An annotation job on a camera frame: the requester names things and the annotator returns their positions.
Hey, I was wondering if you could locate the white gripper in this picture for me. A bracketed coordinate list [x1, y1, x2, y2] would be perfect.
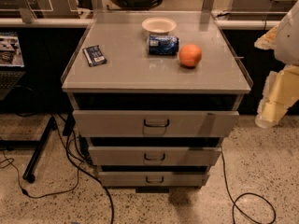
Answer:
[255, 64, 299, 128]

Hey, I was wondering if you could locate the grey bottom drawer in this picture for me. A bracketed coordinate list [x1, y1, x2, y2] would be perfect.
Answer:
[97, 172, 209, 187]

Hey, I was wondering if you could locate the grey drawer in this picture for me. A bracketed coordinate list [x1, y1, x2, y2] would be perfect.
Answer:
[97, 172, 209, 187]
[89, 147, 221, 166]
[73, 110, 239, 137]

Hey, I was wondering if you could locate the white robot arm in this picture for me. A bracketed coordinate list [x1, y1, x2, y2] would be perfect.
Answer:
[254, 2, 299, 128]

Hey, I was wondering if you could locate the grey drawer cabinet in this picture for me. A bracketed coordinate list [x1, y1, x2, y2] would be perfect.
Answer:
[61, 10, 254, 194]

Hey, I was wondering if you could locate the grey middle drawer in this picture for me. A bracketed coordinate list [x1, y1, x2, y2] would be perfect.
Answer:
[89, 147, 221, 166]

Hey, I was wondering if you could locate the grey top drawer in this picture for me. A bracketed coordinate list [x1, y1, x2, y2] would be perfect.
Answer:
[73, 110, 239, 137]

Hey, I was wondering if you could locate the orange fruit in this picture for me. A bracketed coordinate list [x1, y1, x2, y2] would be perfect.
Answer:
[178, 44, 203, 67]

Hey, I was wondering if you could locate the blue soda can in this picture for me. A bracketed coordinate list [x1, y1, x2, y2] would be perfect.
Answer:
[147, 35, 179, 55]

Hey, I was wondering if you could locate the black table leg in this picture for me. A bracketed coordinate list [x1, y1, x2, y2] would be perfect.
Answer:
[22, 117, 57, 183]

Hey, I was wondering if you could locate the black laptop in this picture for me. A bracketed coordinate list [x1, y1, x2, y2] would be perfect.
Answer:
[0, 32, 26, 100]

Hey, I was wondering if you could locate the white rail right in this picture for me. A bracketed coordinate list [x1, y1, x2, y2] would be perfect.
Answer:
[217, 20, 279, 30]

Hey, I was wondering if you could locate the white rail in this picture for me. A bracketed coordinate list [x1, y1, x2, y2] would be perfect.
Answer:
[0, 18, 94, 28]
[217, 20, 279, 30]

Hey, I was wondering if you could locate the black floor cable right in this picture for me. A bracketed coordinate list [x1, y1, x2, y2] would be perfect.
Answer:
[220, 151, 278, 224]

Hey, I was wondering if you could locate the black floor cable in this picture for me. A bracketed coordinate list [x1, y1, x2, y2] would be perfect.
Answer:
[0, 113, 116, 224]
[220, 151, 278, 224]

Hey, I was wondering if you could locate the black floor cable left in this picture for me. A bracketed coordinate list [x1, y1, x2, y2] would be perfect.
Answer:
[0, 113, 116, 224]

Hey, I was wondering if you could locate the white rail left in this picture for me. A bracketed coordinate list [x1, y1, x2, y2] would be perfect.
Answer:
[0, 18, 94, 28]

